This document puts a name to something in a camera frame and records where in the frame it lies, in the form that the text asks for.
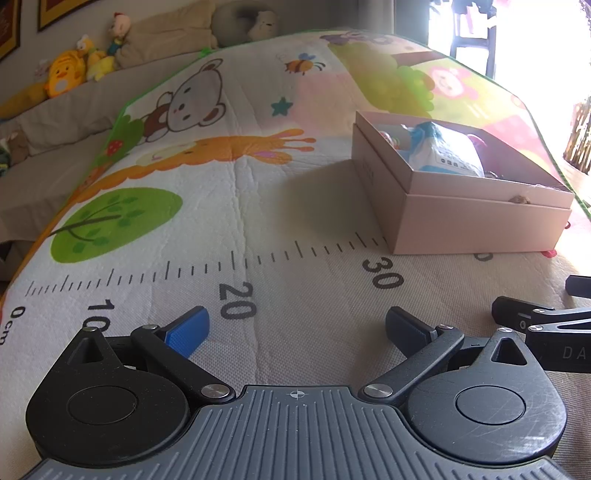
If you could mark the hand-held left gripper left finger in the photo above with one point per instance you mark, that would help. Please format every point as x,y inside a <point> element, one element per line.
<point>189,330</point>

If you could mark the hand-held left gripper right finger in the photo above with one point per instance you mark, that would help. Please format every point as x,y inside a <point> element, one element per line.
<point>406,328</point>

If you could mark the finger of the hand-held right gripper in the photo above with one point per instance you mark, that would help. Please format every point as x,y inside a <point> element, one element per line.
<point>579,285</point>
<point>521,316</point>

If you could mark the pink cardboard box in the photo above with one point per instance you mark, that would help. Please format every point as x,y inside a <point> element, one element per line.
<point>461,221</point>

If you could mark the blue tissue pack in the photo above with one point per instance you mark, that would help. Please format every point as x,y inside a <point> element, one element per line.
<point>445,150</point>

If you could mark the printed play mat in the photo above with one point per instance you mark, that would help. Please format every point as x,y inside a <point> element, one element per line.
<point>300,207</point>

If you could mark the grey sofa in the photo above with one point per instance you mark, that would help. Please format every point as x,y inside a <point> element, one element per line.
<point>60,138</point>

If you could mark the black chair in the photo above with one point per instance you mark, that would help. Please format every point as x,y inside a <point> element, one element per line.
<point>475,37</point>

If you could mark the small yellow plush toy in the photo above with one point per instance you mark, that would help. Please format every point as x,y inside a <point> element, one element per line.
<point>101,64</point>

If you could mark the yellow duck plush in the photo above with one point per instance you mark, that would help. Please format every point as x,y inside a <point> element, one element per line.
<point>67,76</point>

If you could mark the long yellow plush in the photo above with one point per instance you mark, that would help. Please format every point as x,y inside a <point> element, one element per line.
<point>23,101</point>

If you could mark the beige pillow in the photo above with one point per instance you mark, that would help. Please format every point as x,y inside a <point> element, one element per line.
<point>161,39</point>

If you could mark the red hat doll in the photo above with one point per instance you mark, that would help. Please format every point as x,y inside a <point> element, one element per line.
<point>119,32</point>

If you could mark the grey plush cat toy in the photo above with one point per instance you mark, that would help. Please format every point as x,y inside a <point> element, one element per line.
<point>235,21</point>

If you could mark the white grey plush toy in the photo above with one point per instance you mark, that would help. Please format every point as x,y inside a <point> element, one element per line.
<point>263,25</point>

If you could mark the wooden picture frame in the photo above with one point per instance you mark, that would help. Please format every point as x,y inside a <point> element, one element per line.
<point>9,23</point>
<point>69,11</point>

